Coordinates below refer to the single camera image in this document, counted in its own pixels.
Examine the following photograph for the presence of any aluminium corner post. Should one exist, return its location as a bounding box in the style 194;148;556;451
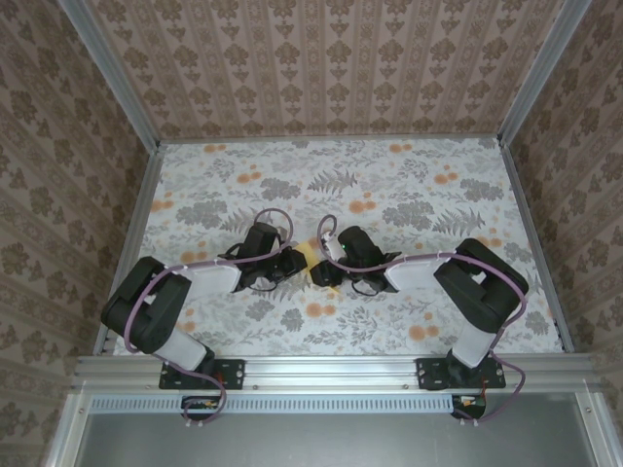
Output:
61;0;163;150
495;0;599;147

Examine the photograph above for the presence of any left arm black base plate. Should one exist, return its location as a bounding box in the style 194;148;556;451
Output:
159;358;245;390

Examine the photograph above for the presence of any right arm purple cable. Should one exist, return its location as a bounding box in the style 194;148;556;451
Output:
315;213;530;429

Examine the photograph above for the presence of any floral table cover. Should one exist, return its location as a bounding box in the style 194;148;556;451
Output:
104;137;566;356

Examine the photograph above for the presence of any aluminium cross rail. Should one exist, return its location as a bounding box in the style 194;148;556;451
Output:
72;353;605;391

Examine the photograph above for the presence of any aluminium side rail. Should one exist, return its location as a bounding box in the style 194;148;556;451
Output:
94;143;165;356
497;138;576;354

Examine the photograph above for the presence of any left gripper thin black cable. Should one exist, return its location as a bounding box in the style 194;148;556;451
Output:
242;277;281;293

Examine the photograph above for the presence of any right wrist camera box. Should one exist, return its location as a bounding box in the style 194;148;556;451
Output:
318;233;345;264

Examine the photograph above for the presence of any gripper thin black cable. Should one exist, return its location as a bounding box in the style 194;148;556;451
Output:
242;277;281;293
349;281;388;298

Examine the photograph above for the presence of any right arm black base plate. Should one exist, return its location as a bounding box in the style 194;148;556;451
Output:
416;357;507;390

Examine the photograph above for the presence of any slotted grey cable duct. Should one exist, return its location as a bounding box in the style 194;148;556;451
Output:
90;394;457;413

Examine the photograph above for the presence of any aluminium framed metal panel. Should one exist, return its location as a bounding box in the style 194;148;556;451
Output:
46;391;612;467

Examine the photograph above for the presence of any right gripper thin black cable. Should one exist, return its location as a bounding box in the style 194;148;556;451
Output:
349;281;388;298

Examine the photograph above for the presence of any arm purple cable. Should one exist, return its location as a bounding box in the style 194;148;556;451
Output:
315;213;530;429
124;207;294;429

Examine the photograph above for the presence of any black connector board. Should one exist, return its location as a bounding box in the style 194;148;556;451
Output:
180;395;226;422
451;392;489;420

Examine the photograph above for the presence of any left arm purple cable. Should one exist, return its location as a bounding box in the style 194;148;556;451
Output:
124;207;294;429

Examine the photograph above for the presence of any yellow cloth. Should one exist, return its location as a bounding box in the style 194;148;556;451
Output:
297;241;342;296

